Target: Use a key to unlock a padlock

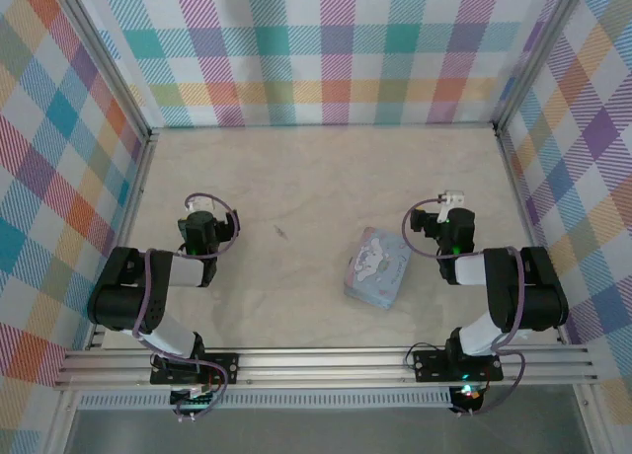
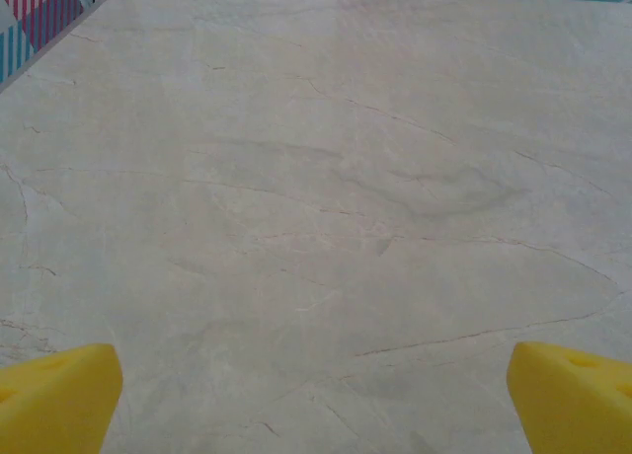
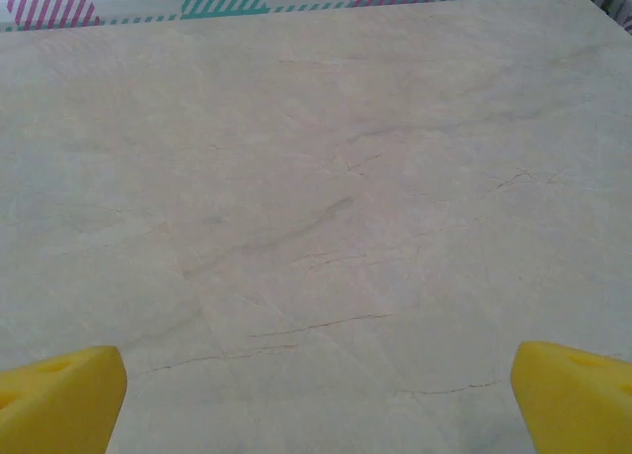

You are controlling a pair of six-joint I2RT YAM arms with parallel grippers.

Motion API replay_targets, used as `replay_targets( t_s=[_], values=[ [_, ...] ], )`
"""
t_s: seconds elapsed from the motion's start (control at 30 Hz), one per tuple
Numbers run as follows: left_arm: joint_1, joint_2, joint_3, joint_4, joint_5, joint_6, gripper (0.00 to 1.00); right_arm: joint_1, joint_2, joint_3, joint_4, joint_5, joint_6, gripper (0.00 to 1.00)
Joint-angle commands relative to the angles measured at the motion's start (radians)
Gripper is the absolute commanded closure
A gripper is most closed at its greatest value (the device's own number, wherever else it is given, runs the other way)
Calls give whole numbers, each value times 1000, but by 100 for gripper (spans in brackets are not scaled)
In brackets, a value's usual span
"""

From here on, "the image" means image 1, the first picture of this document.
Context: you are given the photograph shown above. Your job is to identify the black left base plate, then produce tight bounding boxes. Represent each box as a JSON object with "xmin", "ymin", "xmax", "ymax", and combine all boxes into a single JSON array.
[{"xmin": 149, "ymin": 352, "xmax": 241, "ymax": 385}]

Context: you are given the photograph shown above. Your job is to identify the right controller board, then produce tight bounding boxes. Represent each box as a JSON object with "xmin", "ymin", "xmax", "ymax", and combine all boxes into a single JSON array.
[{"xmin": 451, "ymin": 383, "xmax": 483, "ymax": 415}]

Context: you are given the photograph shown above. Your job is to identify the aluminium back rail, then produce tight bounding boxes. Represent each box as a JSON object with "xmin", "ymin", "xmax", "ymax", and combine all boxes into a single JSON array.
[{"xmin": 147, "ymin": 121, "xmax": 498, "ymax": 130}]

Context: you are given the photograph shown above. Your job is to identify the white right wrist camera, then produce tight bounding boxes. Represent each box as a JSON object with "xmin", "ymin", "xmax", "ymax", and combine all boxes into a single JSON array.
[{"xmin": 436, "ymin": 189, "xmax": 466, "ymax": 223}]

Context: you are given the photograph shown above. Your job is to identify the aluminium side rail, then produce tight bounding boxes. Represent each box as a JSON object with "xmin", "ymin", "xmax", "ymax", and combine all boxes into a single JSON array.
[
  {"xmin": 493, "ymin": 127, "xmax": 569, "ymax": 344},
  {"xmin": 86, "ymin": 132, "xmax": 159, "ymax": 351}
]

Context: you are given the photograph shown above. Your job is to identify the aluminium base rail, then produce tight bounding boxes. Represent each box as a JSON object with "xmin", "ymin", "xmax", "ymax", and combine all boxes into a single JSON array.
[{"xmin": 52, "ymin": 344, "xmax": 601, "ymax": 389}]

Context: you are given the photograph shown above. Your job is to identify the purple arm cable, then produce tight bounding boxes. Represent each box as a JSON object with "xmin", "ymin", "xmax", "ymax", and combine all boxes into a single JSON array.
[
  {"xmin": 402, "ymin": 200, "xmax": 525, "ymax": 416},
  {"xmin": 132, "ymin": 191, "xmax": 243, "ymax": 422}
]

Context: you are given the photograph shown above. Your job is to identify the aluminium frame post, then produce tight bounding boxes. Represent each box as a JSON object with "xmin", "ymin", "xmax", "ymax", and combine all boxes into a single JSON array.
[
  {"xmin": 48, "ymin": 0, "xmax": 154, "ymax": 139},
  {"xmin": 492, "ymin": 0, "xmax": 592, "ymax": 132}
]

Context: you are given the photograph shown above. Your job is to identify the controller board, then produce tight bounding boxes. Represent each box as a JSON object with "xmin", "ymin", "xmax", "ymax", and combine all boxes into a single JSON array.
[
  {"xmin": 451, "ymin": 383, "xmax": 483, "ymax": 415},
  {"xmin": 170, "ymin": 384, "xmax": 218, "ymax": 416}
]

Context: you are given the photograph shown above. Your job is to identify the grey metal plate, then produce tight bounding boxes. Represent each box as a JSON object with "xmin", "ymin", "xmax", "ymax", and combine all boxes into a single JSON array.
[{"xmin": 63, "ymin": 408, "xmax": 593, "ymax": 454}]

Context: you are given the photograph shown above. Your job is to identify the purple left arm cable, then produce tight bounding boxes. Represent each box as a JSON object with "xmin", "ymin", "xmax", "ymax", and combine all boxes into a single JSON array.
[{"xmin": 132, "ymin": 191, "xmax": 243, "ymax": 422}]

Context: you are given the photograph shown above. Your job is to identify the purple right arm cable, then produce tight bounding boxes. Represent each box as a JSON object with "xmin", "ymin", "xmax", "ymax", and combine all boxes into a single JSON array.
[{"xmin": 402, "ymin": 200, "xmax": 525, "ymax": 416}]

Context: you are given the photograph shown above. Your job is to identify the white slotted cable duct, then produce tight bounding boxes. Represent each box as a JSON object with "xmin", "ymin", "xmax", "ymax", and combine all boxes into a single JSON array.
[{"xmin": 78, "ymin": 392, "xmax": 455, "ymax": 410}]

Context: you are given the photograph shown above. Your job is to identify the left controller board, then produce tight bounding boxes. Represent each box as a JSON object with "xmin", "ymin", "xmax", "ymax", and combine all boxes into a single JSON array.
[{"xmin": 170, "ymin": 384, "xmax": 218, "ymax": 416}]

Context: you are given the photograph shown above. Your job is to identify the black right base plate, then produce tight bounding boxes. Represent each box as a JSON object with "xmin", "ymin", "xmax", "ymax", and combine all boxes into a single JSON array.
[{"xmin": 412, "ymin": 348, "xmax": 505, "ymax": 382}]

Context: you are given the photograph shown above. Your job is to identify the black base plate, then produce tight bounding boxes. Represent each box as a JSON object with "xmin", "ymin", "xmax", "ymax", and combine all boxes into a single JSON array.
[
  {"xmin": 149, "ymin": 352, "xmax": 241, "ymax": 385},
  {"xmin": 412, "ymin": 348, "xmax": 505, "ymax": 382}
]

